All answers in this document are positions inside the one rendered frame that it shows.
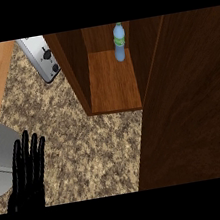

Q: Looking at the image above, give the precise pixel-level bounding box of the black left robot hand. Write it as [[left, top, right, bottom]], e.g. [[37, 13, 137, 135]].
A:
[[0, 126, 57, 214]]

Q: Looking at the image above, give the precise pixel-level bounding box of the brown wooden cabinet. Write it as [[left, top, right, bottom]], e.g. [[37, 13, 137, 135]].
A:
[[42, 15, 179, 125]]

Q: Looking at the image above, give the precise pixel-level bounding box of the clear water bottle green label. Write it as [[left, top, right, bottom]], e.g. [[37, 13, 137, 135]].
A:
[[109, 22, 131, 63]]

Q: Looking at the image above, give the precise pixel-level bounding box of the dark brown cabinet door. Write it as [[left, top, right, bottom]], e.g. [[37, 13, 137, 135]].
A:
[[111, 5, 220, 192]]

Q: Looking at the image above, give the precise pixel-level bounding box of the white toaster with black knobs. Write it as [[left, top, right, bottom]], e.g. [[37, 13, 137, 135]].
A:
[[15, 33, 65, 89]]

